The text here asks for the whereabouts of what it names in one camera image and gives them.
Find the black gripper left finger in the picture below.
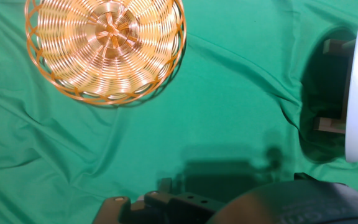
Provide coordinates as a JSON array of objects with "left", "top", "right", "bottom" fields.
[{"left": 91, "top": 177, "right": 227, "bottom": 224}]

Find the wooden dish rack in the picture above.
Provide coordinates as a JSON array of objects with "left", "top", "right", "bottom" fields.
[{"left": 312, "top": 39, "right": 357, "bottom": 134}]

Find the green cloth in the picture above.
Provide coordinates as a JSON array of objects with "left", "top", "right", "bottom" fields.
[{"left": 0, "top": 0, "right": 358, "bottom": 224}]

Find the orange wicker basket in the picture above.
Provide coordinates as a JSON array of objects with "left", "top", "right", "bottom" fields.
[{"left": 24, "top": 0, "right": 187, "bottom": 106}]

